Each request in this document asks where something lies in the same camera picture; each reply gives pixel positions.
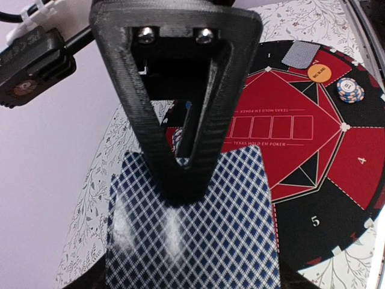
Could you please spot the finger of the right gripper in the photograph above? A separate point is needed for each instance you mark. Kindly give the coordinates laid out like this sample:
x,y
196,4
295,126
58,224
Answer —
x,y
200,51

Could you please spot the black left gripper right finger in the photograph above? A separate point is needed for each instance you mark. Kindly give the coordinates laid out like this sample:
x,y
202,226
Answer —
x,y
293,280

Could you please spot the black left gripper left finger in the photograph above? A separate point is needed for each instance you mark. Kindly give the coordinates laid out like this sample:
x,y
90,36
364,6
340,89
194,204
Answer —
x,y
91,279

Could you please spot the blue playing card deck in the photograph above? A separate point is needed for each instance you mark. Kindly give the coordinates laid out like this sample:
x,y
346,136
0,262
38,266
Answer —
x,y
226,240

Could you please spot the white blue chip row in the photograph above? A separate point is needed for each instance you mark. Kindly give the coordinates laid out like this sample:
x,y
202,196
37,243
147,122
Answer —
x,y
176,139

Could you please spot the blue card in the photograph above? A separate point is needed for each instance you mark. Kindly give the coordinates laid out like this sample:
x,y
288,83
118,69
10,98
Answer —
x,y
300,55

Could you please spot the orange big blind button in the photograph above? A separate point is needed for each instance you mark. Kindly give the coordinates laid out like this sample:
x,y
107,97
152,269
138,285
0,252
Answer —
x,y
319,73

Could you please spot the white blue chip stack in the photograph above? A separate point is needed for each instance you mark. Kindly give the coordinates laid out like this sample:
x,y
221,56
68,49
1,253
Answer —
x,y
349,91

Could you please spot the floral patterned tablecloth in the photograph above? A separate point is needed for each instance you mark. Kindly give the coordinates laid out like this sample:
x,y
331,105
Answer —
x,y
330,22

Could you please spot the round red black poker mat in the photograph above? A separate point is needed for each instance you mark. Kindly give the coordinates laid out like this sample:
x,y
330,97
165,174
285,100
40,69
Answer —
x,y
323,157

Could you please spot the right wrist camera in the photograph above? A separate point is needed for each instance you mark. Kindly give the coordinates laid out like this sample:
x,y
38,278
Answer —
x,y
32,64

